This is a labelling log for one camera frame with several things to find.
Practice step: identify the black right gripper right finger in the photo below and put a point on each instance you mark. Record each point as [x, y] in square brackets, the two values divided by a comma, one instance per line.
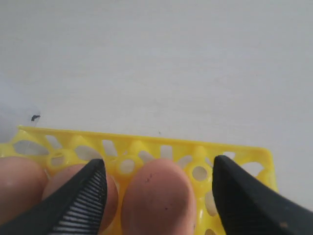
[248, 207]

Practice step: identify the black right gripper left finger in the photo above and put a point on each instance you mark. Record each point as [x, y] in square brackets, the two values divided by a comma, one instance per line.
[76, 208]

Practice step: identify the yellow plastic egg tray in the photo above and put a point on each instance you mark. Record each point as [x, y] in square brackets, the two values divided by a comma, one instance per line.
[124, 155]

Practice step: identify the clear plastic container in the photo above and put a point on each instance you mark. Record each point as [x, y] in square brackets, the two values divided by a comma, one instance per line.
[13, 115]

